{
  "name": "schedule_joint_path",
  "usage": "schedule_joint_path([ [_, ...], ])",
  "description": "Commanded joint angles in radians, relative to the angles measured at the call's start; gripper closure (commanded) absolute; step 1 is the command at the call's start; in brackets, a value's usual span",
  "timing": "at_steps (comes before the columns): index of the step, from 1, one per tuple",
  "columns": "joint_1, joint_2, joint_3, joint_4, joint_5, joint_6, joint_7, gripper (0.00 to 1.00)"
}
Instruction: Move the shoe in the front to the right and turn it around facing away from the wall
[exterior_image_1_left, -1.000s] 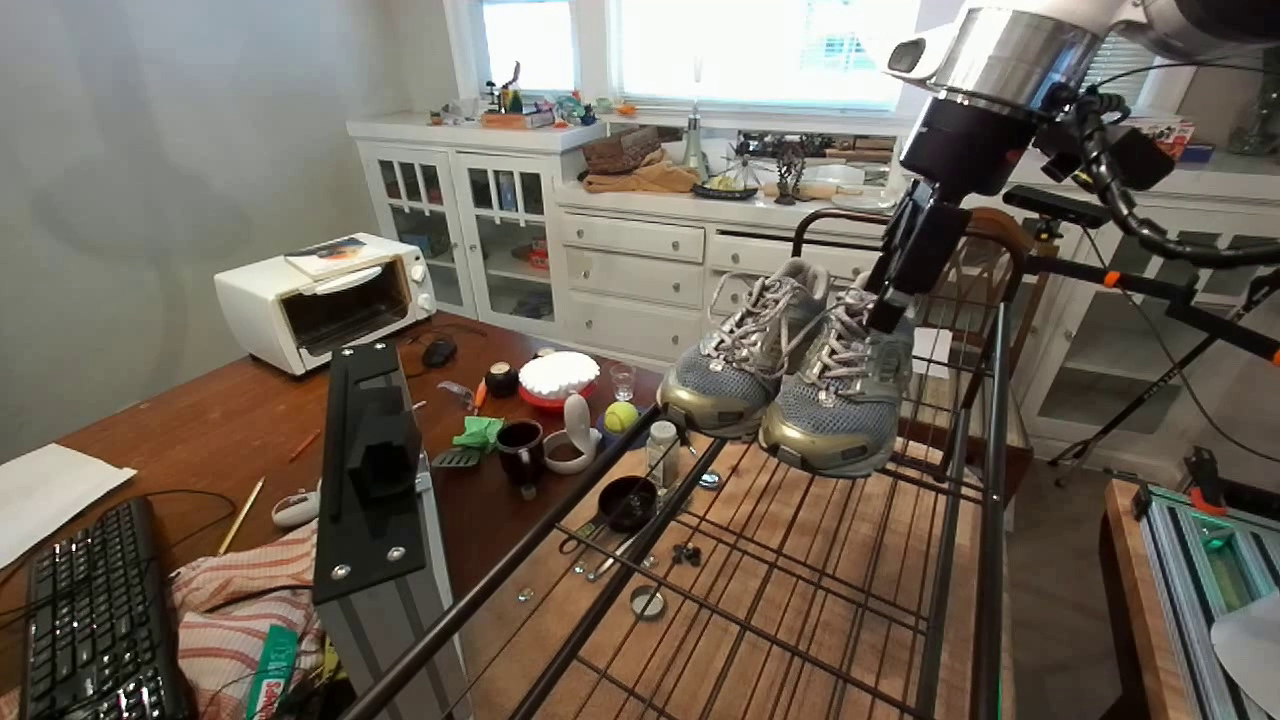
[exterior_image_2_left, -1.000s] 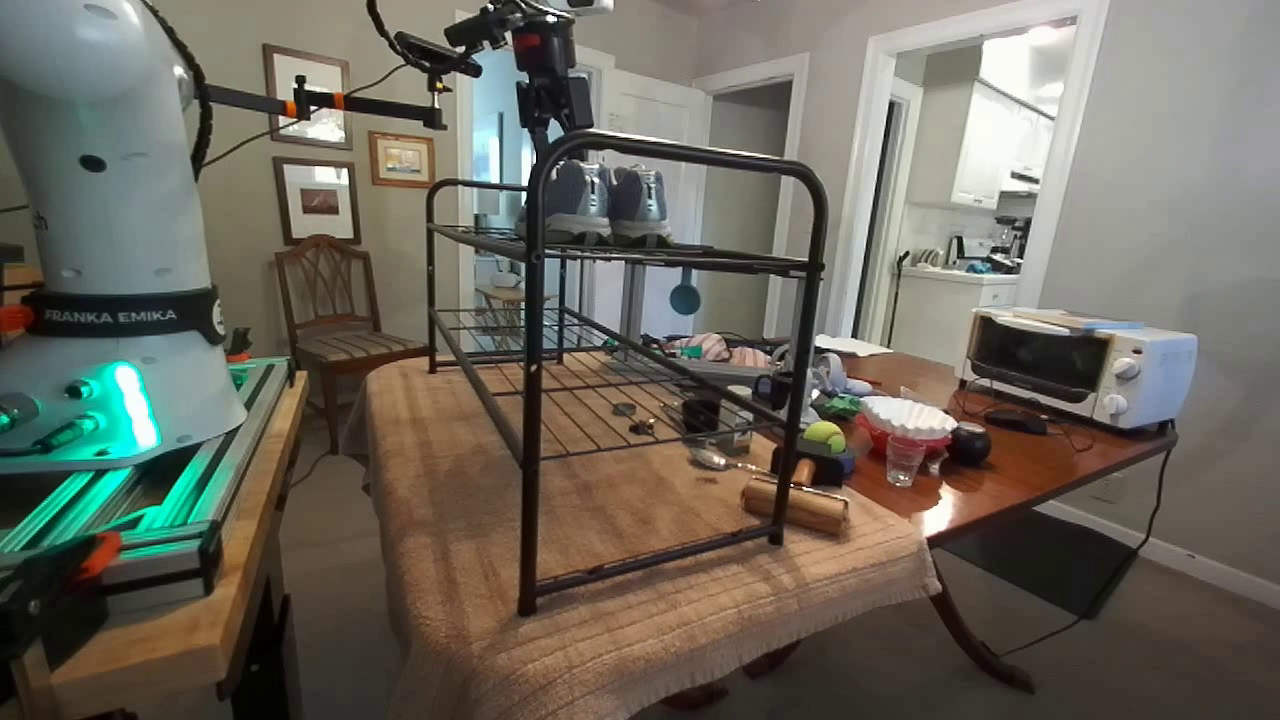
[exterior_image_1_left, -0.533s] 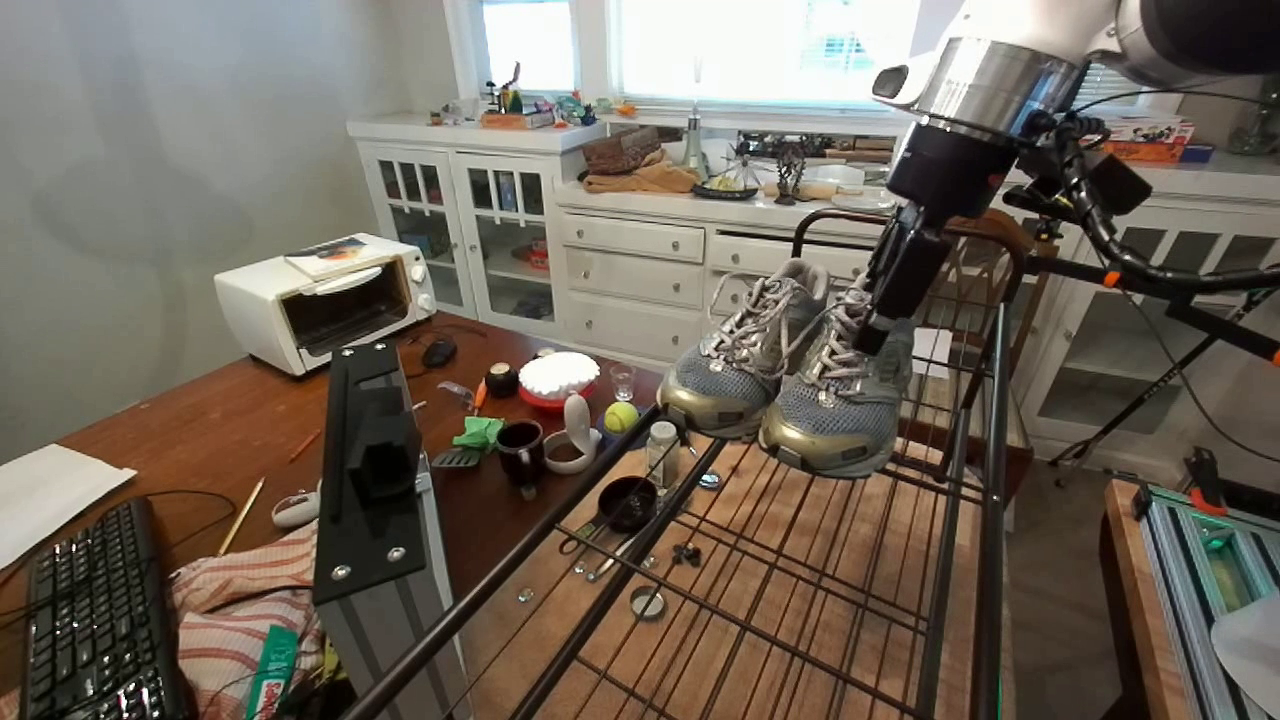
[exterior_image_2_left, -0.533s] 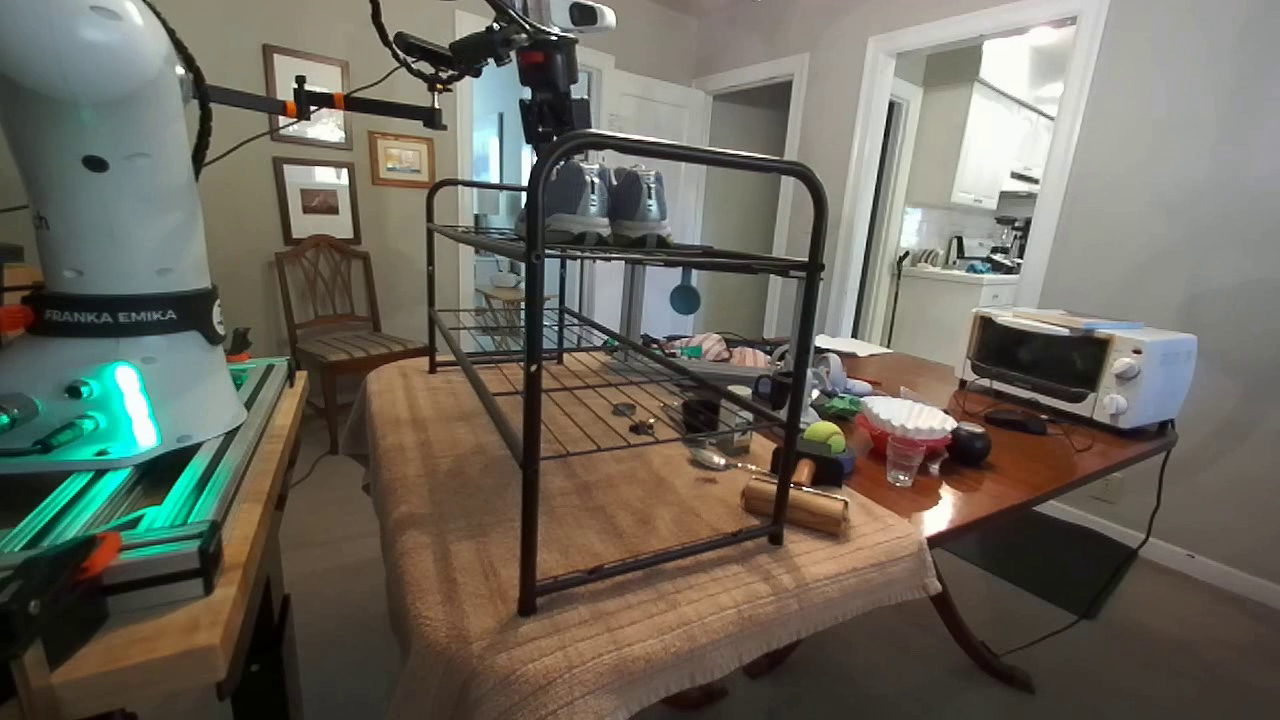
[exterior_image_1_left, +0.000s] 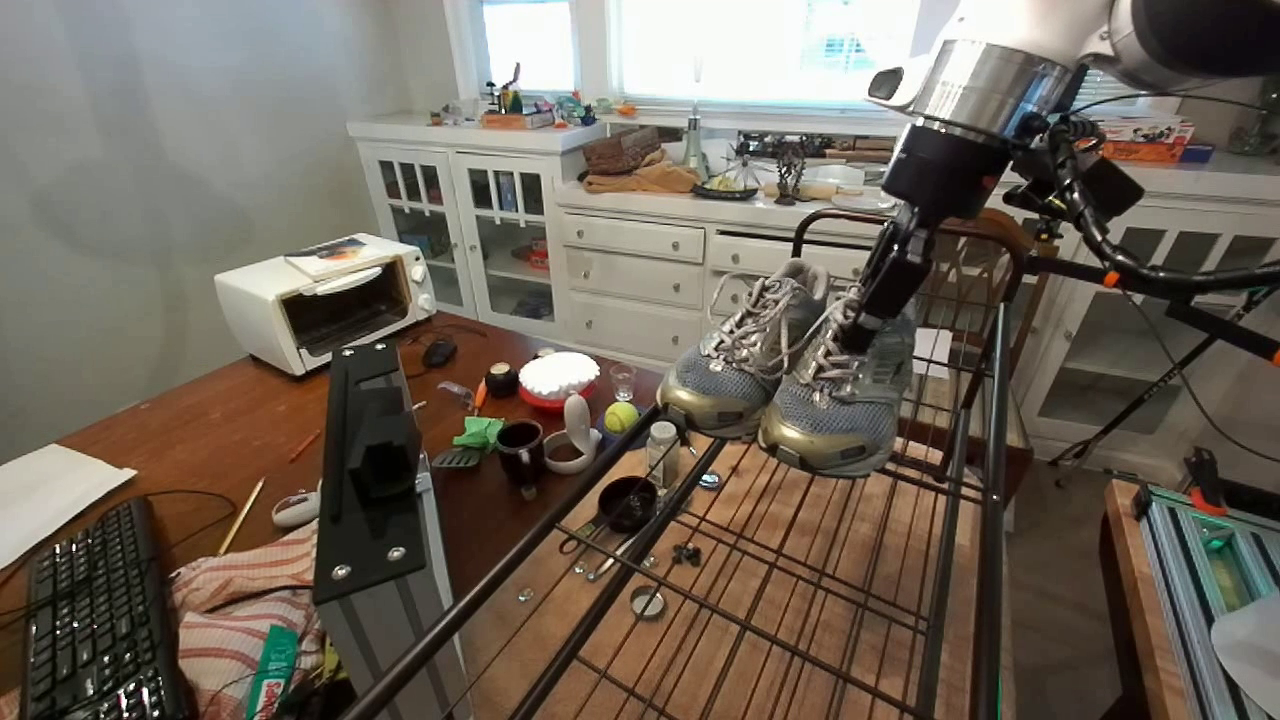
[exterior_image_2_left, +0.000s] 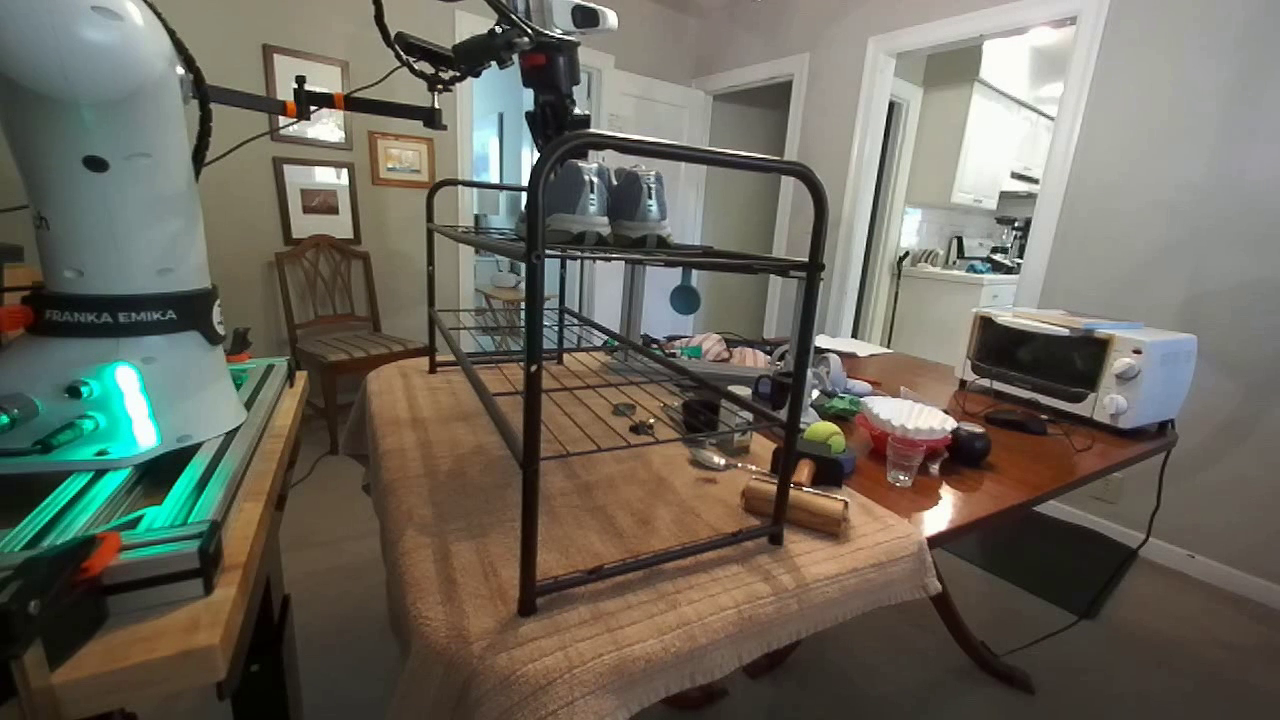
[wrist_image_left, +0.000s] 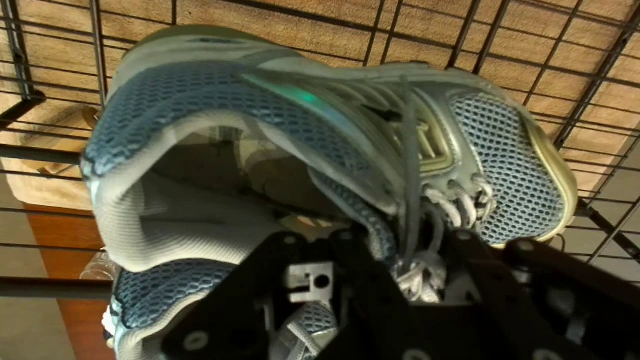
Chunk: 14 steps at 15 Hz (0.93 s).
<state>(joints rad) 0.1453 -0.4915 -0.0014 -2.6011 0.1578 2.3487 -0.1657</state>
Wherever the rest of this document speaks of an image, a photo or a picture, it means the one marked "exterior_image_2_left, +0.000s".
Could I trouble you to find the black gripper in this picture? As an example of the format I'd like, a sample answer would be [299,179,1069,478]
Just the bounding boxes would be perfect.
[520,36,592,151]

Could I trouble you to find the grey blue sneaker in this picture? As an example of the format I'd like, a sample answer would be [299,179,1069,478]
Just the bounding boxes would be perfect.
[536,156,616,249]
[609,163,675,249]

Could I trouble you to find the black metal shoe rack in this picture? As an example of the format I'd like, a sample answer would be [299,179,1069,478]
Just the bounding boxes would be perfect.
[426,128,833,619]

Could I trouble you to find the small wooden framed picture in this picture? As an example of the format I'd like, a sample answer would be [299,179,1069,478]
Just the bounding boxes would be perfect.
[366,128,441,191]

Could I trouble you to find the blue hanging ladle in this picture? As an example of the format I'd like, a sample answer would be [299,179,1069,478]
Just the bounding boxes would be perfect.
[664,262,708,319]

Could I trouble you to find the colourful plush pile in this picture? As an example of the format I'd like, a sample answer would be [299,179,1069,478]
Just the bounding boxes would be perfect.
[658,328,782,378]

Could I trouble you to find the wooden chair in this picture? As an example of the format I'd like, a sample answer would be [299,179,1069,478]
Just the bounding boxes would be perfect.
[273,233,431,456]

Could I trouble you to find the small black cup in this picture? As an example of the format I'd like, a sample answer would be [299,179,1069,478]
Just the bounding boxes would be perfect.
[675,393,727,438]

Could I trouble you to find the green black small toy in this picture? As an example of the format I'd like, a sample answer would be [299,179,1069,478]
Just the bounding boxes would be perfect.
[808,387,863,427]

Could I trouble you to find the green tennis ball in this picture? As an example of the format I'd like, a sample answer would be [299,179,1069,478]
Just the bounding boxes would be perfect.
[796,415,853,459]

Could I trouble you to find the beige woven tablecloth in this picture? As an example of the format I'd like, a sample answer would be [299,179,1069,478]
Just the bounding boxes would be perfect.
[341,350,944,720]

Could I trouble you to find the white kitchen counter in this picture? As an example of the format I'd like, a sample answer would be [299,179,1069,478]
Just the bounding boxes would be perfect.
[889,261,1025,366]

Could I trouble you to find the white kitchen cabinets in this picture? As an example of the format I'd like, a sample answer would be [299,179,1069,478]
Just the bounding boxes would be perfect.
[944,77,1059,217]

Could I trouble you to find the black ball holder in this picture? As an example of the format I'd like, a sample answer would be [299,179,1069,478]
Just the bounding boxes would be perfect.
[805,442,861,492]

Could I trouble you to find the wooden rolling pin block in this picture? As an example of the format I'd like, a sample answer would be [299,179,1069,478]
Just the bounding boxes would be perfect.
[738,477,855,545]

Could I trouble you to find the white bowl red rim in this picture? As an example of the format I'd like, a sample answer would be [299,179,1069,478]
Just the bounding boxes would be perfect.
[853,393,961,463]

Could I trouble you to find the clear plastic cup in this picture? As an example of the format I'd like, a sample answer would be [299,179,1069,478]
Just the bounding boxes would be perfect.
[884,433,933,492]

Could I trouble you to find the black round object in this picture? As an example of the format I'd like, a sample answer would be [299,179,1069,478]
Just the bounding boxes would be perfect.
[944,420,997,473]

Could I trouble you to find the black remote control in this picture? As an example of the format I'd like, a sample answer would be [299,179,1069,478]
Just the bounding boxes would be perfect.
[983,403,1057,438]

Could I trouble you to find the dark wooden dining table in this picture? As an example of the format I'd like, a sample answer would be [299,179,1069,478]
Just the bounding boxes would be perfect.
[744,348,1185,713]

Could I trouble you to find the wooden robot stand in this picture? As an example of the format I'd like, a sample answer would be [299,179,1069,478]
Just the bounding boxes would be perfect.
[24,371,318,720]

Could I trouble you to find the white toaster oven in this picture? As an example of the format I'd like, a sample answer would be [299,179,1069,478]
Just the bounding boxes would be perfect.
[958,303,1199,434]

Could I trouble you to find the orange black clamp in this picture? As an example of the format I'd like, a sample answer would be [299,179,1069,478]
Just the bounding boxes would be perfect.
[0,528,128,676]

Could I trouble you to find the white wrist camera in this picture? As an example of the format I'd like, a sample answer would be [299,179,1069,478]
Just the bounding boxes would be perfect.
[565,0,623,36]

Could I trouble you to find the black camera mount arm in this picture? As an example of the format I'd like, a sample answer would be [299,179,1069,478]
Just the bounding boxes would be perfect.
[204,70,454,134]

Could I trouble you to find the dark framed wall picture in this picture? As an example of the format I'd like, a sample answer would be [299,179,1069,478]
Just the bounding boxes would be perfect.
[273,156,366,249]

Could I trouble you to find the large framed wall picture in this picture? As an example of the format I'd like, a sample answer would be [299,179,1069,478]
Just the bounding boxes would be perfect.
[260,39,355,151]

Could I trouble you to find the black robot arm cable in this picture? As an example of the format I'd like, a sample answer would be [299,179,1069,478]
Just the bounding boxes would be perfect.
[131,0,220,179]

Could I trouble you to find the aluminium base frame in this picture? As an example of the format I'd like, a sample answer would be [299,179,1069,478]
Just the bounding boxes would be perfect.
[0,350,294,592]

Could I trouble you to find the black toaster power cable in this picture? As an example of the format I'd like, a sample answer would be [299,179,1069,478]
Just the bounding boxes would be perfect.
[997,434,1182,658]

